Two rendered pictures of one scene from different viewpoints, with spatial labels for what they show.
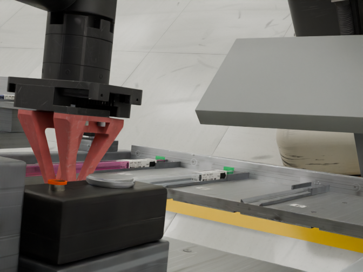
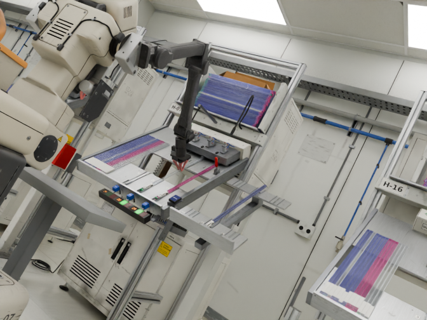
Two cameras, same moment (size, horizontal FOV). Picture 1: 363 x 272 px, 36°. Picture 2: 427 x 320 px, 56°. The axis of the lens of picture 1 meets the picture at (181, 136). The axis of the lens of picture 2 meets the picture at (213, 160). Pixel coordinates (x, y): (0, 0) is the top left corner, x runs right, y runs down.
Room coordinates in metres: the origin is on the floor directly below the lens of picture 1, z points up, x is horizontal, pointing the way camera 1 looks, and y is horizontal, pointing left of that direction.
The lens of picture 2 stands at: (2.58, -0.19, 0.77)
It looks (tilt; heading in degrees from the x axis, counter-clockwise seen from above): 8 degrees up; 169
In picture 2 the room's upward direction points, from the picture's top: 28 degrees clockwise
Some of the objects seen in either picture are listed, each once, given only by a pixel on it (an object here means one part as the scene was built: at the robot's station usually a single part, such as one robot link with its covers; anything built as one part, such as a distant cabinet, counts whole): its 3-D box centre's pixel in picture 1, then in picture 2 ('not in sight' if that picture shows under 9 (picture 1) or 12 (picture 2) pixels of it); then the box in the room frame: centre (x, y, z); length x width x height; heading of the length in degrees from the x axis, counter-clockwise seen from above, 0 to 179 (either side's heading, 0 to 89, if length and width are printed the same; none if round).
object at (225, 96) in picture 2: not in sight; (234, 101); (0.13, 0.24, 1.52); 0.51 x 0.13 x 0.27; 46
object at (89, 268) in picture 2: not in sight; (145, 270); (0.00, 0.28, 0.31); 0.70 x 0.65 x 0.62; 46
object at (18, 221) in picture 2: not in sight; (33, 195); (-0.16, -0.56, 0.39); 0.24 x 0.24 x 0.78; 46
